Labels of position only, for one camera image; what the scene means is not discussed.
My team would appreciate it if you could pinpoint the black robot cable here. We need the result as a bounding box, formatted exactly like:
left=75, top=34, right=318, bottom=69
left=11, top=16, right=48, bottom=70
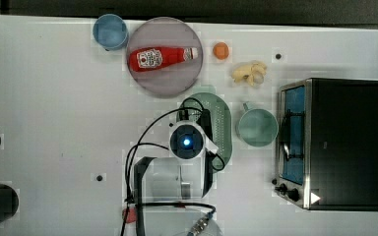
left=120, top=96, right=226, bottom=236

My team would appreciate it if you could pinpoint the blue mug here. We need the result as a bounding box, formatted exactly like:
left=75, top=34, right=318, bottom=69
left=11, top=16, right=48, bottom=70
left=93, top=14, right=129, bottom=51

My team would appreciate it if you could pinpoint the green mug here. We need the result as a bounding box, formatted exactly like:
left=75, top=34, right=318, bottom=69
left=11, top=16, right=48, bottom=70
left=236, top=102, right=279, bottom=148

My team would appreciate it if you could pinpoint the peeled toy banana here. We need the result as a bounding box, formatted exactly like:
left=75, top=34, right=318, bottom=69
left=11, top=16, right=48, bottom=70
left=231, top=61, right=267, bottom=87

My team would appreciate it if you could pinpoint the red ketchup bottle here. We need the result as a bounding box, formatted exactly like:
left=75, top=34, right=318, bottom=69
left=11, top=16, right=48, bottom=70
left=128, top=46, right=199, bottom=73

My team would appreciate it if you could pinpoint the grey round plate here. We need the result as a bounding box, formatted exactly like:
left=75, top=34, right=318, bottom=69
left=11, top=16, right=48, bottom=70
left=126, top=17, right=203, bottom=96

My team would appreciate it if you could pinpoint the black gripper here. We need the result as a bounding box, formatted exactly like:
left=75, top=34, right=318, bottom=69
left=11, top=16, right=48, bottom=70
left=199, top=109, right=213, bottom=140

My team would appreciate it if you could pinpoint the pink toy strawberry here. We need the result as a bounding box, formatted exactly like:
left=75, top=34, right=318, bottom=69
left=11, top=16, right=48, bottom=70
left=122, top=207, right=137, bottom=223

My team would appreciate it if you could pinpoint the green plastic strainer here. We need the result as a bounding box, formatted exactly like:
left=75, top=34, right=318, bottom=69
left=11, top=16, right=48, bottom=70
left=180, top=88, right=232, bottom=172

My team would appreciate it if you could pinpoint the black silver toaster oven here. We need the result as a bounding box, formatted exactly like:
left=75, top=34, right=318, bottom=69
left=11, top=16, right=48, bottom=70
left=272, top=78, right=378, bottom=211

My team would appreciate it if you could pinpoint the orange toy fruit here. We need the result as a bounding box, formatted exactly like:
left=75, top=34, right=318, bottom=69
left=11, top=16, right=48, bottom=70
left=213, top=42, right=229, bottom=60

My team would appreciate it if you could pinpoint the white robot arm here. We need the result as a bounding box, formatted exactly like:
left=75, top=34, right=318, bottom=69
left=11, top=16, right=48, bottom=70
left=134, top=109, right=225, bottom=236

